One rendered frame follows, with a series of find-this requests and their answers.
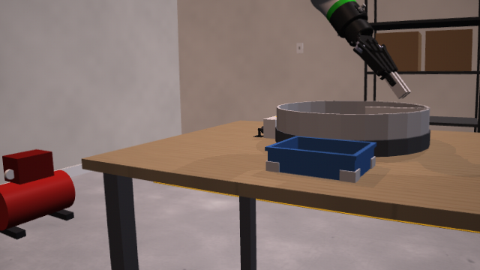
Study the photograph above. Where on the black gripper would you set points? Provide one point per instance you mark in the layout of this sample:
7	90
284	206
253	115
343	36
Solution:
360	36

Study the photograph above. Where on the blue rectangular tray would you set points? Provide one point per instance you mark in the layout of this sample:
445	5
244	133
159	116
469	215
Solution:
335	159

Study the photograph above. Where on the grey round turntable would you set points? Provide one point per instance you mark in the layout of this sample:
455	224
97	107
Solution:
403	132

